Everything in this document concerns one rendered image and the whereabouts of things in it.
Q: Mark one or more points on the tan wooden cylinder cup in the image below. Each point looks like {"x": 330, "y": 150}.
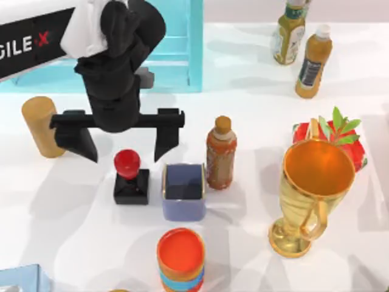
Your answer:
{"x": 38, "y": 121}

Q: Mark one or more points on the red and black stamp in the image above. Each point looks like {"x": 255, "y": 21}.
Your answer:
{"x": 129, "y": 179}

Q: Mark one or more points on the brown bottle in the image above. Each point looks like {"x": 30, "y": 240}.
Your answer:
{"x": 221, "y": 158}

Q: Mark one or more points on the blue square pot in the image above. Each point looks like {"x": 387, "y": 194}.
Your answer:
{"x": 183, "y": 200}

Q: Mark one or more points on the light blue rack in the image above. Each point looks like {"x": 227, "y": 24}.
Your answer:
{"x": 179, "y": 45}

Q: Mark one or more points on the orange striped cup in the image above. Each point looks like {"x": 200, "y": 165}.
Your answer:
{"x": 180, "y": 255}

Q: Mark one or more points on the light blue box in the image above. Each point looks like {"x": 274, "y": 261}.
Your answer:
{"x": 24, "y": 278}

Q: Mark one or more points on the tan round object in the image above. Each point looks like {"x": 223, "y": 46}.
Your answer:
{"x": 119, "y": 290}

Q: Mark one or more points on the gold trophy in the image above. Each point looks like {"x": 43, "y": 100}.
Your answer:
{"x": 316, "y": 182}

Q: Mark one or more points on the green and yellow bottle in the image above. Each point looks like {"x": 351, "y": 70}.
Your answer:
{"x": 288, "y": 36}

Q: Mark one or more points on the yellow bottle with white cap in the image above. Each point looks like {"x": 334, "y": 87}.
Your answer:
{"x": 314, "y": 64}

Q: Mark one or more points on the red pot with green plant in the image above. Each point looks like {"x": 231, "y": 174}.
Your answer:
{"x": 355, "y": 146}

